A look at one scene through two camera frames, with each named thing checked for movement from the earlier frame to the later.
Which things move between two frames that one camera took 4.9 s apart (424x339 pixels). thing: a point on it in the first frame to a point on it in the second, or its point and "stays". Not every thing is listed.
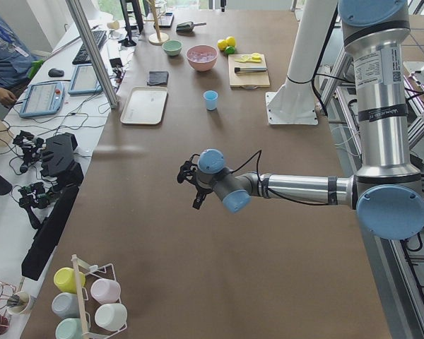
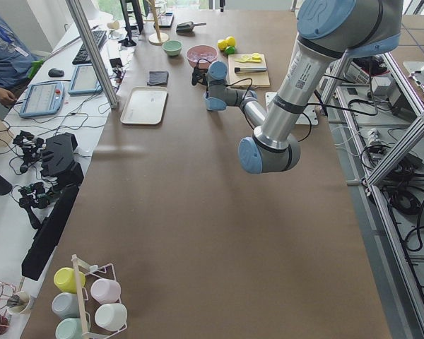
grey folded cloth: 157,78 stays
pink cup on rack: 106,290 stays
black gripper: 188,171 to 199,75
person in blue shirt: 9,60 stays
